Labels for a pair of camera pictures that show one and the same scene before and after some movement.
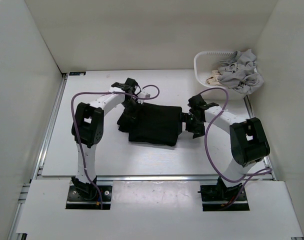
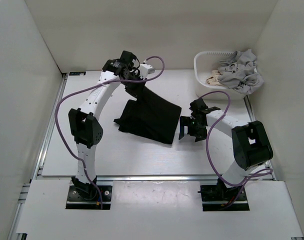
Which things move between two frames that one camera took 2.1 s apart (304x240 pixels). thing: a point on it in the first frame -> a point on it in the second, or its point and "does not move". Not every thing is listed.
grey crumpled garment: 239,72 does not move
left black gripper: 133,117 -> 138,90
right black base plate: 212,200 does not move
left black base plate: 75,201 does not move
